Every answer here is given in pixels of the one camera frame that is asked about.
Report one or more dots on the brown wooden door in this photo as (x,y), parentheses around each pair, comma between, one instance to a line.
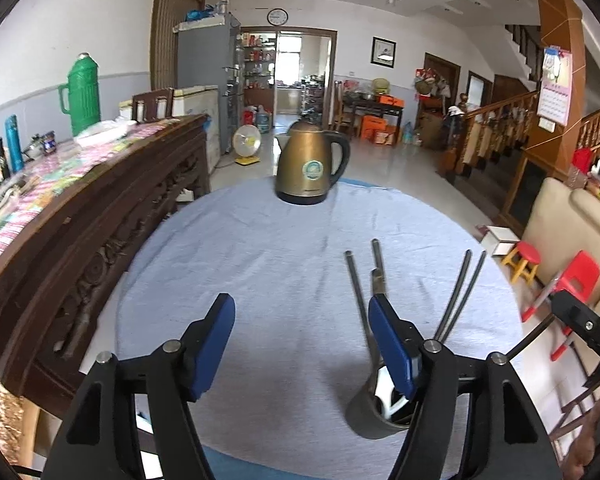
(172,25)

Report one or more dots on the green thermos flask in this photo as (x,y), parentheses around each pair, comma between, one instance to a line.
(85,95)

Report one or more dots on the round wall clock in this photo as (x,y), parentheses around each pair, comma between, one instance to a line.
(277,17)

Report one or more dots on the framed wall picture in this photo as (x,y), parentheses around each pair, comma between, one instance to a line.
(383,51)

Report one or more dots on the white bowl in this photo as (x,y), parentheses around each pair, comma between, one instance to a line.
(102,130)

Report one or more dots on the wooden stair railing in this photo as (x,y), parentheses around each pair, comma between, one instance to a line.
(490,125)

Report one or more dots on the white chest freezer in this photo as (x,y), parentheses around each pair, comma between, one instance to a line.
(200,110)

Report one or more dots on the dark wooden chair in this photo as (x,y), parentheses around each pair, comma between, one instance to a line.
(152,105)

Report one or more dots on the dark wooden side table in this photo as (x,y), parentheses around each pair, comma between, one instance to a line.
(370,107)

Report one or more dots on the red plastic child chair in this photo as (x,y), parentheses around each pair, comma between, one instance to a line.
(582,270)

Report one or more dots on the carved wooden table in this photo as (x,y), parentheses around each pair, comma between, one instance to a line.
(105,220)

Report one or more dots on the metal utensil holder cup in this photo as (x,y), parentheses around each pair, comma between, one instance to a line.
(367,417)

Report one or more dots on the orange cardboard box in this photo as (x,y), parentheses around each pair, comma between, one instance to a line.
(377,130)

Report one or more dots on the blue bottle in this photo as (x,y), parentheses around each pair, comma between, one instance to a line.
(14,145)

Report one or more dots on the pink wall calendar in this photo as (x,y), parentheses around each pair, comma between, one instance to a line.
(555,95)

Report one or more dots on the small yellow floor fan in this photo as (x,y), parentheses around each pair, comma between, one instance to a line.
(246,140)

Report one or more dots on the dark glass jar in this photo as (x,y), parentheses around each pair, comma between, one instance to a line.
(48,144)

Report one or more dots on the red and yellow stool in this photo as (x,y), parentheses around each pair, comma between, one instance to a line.
(525,252)

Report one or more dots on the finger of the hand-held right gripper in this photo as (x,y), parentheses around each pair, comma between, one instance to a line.
(575,312)

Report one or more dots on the large water jug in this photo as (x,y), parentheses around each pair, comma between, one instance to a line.
(264,121)

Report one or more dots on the bronze electric kettle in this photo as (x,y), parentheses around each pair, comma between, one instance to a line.
(305,170)

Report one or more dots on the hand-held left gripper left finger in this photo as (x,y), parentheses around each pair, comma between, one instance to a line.
(215,345)

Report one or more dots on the checkered pink tablecloth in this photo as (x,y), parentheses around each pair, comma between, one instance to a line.
(80,165)

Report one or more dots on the grey refrigerator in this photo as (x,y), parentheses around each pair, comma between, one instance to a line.
(200,55)

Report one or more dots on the wooden pillar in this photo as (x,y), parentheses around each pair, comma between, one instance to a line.
(560,20)

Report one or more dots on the light blue round tablecloth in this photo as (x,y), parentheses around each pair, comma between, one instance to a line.
(260,260)

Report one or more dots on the white spoon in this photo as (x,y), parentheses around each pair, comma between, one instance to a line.
(387,395)

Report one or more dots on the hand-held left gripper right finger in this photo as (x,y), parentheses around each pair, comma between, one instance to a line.
(390,345)

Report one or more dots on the beige armchair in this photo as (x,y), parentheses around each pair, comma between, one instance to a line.
(555,220)

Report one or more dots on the small white stool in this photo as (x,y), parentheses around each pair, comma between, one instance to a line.
(500,234)

